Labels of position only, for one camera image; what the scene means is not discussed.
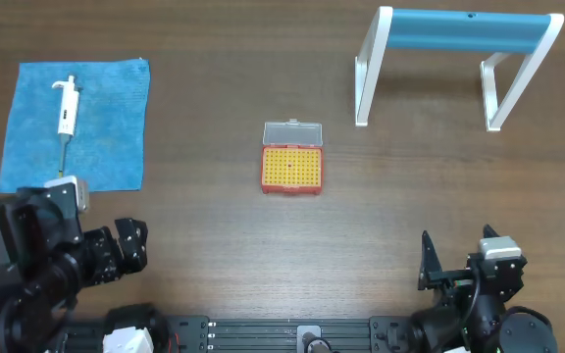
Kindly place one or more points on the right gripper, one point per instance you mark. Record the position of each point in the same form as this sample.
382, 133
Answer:
500, 277

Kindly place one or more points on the white pipette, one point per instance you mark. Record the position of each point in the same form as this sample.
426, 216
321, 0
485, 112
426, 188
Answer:
68, 108

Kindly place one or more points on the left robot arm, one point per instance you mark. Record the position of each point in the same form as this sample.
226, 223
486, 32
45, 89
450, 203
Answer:
22, 260

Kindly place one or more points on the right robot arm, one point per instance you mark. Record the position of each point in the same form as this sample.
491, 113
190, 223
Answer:
523, 333

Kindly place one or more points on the red and yellow tip box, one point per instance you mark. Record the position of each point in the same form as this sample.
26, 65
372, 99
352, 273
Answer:
291, 166

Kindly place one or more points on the white and blue stand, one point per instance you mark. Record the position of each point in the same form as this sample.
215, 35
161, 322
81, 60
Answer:
459, 32

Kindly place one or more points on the blue cloth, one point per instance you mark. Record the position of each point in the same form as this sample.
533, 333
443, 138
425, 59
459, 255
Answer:
111, 127

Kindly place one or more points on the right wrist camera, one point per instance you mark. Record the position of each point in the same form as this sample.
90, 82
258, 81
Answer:
499, 247

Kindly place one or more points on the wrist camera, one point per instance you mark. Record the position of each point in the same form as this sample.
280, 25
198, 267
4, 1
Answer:
79, 192
499, 247

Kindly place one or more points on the mounting rail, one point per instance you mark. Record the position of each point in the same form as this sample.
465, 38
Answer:
263, 336

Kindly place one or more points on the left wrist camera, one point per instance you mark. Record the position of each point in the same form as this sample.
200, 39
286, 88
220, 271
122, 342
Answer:
79, 192

